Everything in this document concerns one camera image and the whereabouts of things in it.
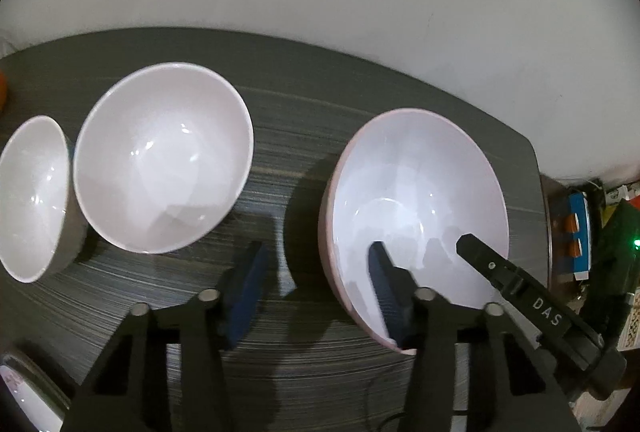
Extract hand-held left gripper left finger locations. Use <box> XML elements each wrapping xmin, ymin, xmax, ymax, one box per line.
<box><xmin>62</xmin><ymin>239</ymin><xmax>271</xmax><ymax>432</ymax></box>

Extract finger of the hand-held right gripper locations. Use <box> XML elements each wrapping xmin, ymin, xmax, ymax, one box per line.
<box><xmin>456</xmin><ymin>233</ymin><xmax>603</xmax><ymax>370</ymax></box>

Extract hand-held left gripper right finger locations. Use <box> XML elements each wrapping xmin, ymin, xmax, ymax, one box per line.
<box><xmin>367</xmin><ymin>239</ymin><xmax>576</xmax><ymax>432</ymax></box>

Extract pink bowl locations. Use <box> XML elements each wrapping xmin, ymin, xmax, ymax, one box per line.
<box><xmin>318</xmin><ymin>108</ymin><xmax>511</xmax><ymax>356</ymax></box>

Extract white printed bowl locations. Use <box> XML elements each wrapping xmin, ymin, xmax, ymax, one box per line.
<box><xmin>0</xmin><ymin>115</ymin><xmax>88</xmax><ymax>284</ymax></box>
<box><xmin>73</xmin><ymin>61</ymin><xmax>255</xmax><ymax>255</ymax></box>

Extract white plate pink flowers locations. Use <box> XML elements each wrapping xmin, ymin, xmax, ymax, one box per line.
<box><xmin>0</xmin><ymin>349</ymin><xmax>71</xmax><ymax>432</ymax></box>

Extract blue box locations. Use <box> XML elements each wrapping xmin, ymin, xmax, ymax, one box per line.
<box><xmin>565</xmin><ymin>192</ymin><xmax>593</xmax><ymax>280</ymax></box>

